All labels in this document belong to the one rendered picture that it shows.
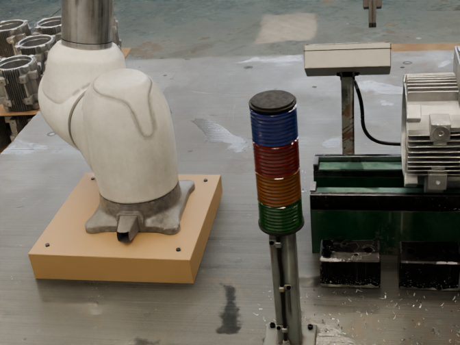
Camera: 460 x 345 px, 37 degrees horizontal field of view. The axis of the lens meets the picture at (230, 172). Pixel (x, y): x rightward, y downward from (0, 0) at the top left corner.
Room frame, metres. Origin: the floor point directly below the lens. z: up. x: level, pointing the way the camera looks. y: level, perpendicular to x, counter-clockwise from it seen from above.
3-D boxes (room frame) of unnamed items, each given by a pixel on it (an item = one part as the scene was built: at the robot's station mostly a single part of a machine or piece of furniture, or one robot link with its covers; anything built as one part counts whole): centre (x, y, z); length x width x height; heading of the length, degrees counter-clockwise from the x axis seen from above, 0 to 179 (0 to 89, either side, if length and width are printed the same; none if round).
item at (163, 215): (1.12, 0.18, 0.88); 0.22 x 0.18 x 0.06; 169
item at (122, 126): (1.16, 0.18, 1.02); 0.18 x 0.16 x 0.22; 32
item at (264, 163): (0.79, -0.06, 1.14); 0.06 x 0.06 x 0.04
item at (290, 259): (0.79, -0.06, 1.01); 0.08 x 0.08 x 0.42; 77
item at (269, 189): (0.79, -0.06, 1.10); 0.06 x 0.06 x 0.04
